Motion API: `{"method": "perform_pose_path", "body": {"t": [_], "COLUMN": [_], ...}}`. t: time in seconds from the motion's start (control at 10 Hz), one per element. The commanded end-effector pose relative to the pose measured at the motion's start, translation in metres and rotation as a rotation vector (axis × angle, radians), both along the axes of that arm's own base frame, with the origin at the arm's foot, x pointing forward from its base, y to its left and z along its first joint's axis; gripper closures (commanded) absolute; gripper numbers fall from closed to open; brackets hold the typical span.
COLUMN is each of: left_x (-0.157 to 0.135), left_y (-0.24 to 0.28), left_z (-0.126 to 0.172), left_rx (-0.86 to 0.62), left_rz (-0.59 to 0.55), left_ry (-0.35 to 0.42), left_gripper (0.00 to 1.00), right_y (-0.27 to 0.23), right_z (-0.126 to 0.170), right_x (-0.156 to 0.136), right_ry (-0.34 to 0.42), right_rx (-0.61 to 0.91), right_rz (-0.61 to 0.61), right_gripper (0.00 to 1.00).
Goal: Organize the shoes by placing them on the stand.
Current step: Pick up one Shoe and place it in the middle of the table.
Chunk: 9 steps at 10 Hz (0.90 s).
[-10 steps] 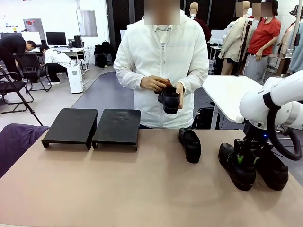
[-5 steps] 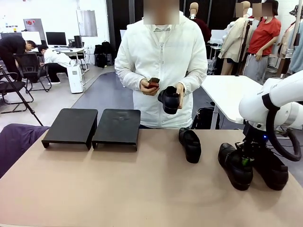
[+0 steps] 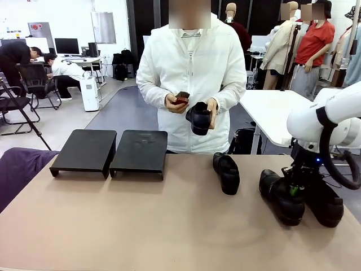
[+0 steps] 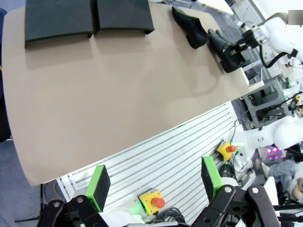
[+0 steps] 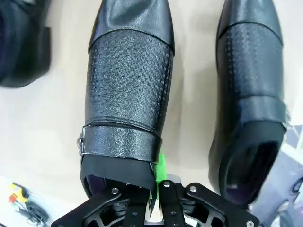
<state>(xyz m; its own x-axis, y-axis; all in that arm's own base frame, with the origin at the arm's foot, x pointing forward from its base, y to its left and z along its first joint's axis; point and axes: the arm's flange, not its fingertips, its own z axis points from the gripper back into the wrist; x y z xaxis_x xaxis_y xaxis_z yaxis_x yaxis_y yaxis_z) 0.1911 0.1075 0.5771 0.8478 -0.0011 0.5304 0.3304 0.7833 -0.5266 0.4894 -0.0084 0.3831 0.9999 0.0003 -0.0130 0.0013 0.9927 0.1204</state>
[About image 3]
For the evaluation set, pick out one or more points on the red-brown shoe brush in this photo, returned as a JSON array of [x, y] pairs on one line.
[[182, 98]]

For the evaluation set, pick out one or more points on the black bag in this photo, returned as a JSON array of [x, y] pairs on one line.
[[242, 141]]

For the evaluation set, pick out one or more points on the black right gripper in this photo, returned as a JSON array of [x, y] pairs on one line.
[[306, 172]]

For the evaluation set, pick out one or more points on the white air purifier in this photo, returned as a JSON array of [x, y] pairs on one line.
[[90, 93]]

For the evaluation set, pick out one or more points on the purple cushion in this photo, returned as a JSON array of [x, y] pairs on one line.
[[19, 169]]

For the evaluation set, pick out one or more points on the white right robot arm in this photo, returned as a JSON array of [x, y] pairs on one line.
[[310, 121]]

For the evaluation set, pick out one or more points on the person's right forearm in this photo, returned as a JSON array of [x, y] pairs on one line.
[[149, 94]]

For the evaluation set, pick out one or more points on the metal wall panel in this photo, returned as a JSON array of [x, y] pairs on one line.
[[103, 27]]

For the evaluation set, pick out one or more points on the mannequin in tan jacket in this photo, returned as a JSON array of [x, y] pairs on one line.
[[339, 56]]

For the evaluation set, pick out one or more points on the mannequin in beige coat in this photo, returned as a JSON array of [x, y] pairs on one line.
[[279, 48]]

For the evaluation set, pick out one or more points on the black computer monitor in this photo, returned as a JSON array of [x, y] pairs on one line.
[[66, 46]]

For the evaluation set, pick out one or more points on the black leather shoe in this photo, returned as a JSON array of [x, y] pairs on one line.
[[197, 118], [327, 209], [276, 197], [227, 175]]

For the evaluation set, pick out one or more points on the white table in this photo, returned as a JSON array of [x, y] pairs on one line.
[[270, 113]]

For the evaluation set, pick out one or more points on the black mesh office chair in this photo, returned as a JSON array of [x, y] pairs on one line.
[[35, 79]]

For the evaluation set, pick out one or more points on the person's right hand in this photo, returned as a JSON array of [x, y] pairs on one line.
[[173, 105]]

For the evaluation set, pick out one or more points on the black metal shoe stand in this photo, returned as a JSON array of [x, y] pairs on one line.
[[141, 149], [84, 149]]

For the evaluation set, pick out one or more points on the person's left forearm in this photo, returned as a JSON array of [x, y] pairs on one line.
[[232, 97]]

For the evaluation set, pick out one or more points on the black backpack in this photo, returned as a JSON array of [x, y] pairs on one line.
[[127, 56], [121, 72]]

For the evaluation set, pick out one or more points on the mannequin in red T-shirt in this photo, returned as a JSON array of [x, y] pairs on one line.
[[313, 48]]

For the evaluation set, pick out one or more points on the black computer tower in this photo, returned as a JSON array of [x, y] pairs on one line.
[[93, 49]]

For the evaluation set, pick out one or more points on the person in white jacket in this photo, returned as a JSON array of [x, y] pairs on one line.
[[191, 70]]

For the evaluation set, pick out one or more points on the light blue garment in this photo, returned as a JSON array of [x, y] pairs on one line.
[[356, 65]]

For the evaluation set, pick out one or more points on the person in numbered white jersey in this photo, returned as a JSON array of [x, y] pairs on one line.
[[66, 72]]

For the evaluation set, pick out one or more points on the person's left hand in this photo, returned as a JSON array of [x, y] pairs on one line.
[[213, 110]]

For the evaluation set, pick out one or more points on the grey poster with red circle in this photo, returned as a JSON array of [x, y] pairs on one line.
[[41, 31]]

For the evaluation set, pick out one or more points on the mannequin in dark red sweater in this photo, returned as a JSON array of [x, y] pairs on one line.
[[239, 31]]

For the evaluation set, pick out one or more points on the person in dark clothes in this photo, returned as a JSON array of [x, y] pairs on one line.
[[14, 59]]

